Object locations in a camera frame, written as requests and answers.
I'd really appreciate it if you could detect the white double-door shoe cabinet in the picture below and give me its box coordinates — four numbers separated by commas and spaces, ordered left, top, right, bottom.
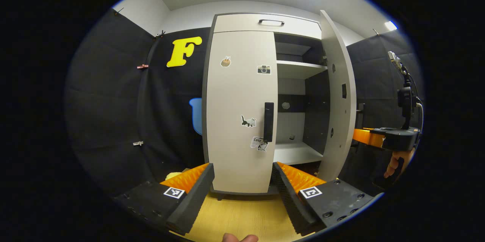
202, 9, 357, 196

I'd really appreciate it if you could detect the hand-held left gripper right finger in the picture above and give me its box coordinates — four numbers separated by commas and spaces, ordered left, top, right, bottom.
271, 161, 381, 236

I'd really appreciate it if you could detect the black backdrop cloth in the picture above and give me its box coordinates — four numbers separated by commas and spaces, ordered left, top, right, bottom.
64, 9, 424, 197

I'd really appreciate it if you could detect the white lower cabinet shelf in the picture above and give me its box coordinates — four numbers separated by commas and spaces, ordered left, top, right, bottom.
274, 142, 324, 165

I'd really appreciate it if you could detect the white cabinet door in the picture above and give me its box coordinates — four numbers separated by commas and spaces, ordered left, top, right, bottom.
207, 31, 277, 193
318, 10, 357, 182

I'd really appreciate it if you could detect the white cabinet shelf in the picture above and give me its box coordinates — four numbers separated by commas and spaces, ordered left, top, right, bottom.
276, 60, 328, 80
274, 142, 324, 165

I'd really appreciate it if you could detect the white upper cabinet shelf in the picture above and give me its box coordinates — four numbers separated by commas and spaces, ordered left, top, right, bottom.
276, 60, 328, 80

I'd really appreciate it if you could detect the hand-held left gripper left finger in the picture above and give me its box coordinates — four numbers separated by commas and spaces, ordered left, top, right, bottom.
114, 162, 215, 236

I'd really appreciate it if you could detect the black left door handle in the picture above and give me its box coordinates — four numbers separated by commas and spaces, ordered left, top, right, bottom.
264, 102, 274, 143

